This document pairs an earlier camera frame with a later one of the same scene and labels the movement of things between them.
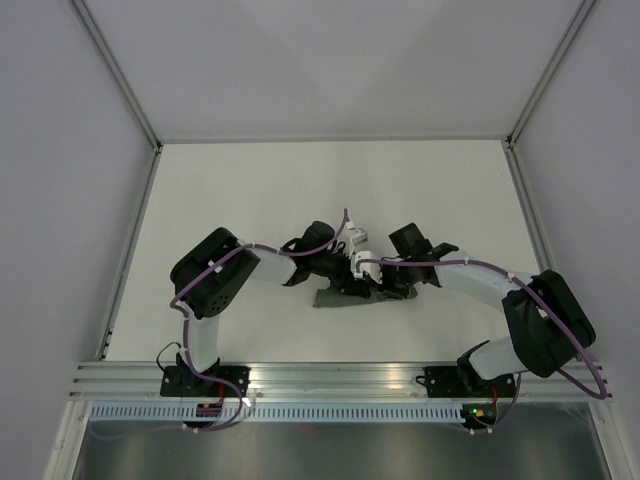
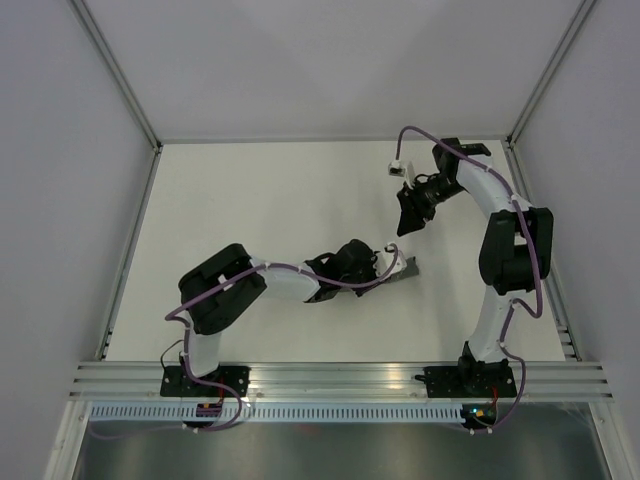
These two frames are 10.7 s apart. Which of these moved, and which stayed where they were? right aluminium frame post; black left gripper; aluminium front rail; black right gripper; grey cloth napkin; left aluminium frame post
Moved: black left gripper; grey cloth napkin; black right gripper
Stayed: left aluminium frame post; aluminium front rail; right aluminium frame post
